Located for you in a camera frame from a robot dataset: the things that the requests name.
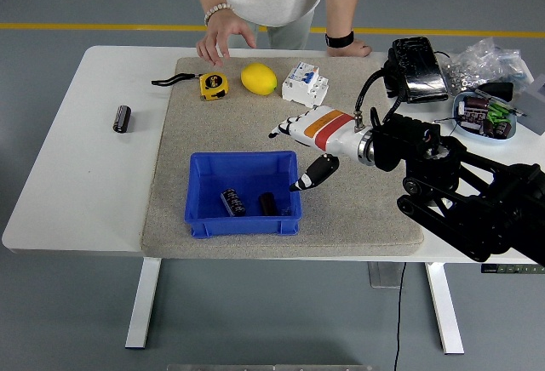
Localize blue plastic box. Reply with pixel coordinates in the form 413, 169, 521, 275
182, 151, 302, 239

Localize person's right hand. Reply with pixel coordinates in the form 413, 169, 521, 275
195, 16, 258, 68

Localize large clear plastic bag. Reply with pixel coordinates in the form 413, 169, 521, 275
450, 37, 536, 91

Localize grey bracket under table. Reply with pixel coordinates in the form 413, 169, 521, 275
368, 262, 405, 289

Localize white circuit breaker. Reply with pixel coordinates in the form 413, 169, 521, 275
280, 60, 330, 109

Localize black battery with grey label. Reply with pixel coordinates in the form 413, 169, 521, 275
220, 187, 247, 217

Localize dark brown cylindrical battery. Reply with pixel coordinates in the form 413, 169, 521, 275
112, 105, 131, 134
258, 191, 278, 217

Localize grey-brown mat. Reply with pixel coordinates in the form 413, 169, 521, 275
140, 56, 426, 260

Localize white bead bracelet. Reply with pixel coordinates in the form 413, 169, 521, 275
203, 2, 233, 27

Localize black wrist watch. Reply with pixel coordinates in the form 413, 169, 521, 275
324, 30, 355, 49

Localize clear bag of metal parts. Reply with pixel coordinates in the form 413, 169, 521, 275
438, 54, 480, 91

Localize grey flat box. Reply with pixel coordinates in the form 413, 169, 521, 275
516, 72, 545, 137

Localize black hanging cable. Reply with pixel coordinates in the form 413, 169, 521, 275
393, 262, 408, 371

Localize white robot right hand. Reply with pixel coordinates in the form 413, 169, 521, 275
267, 106, 365, 194

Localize yellow tape measure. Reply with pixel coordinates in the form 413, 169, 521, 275
151, 71, 230, 102

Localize black foot pedal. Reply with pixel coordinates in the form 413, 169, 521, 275
382, 36, 450, 104

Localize person's left hand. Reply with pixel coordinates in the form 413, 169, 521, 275
326, 39, 373, 58

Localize light blue tray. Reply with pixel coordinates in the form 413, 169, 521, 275
450, 91, 519, 142

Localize table control panel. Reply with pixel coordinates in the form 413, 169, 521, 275
480, 263, 545, 274

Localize white table leg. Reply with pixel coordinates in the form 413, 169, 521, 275
424, 262, 465, 355
125, 258, 163, 350

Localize yellow lemon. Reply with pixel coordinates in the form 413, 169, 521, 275
240, 62, 278, 97

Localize green terminal blocks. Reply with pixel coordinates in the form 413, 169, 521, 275
486, 104, 513, 124

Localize black pouch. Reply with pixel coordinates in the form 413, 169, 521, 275
473, 82, 514, 100

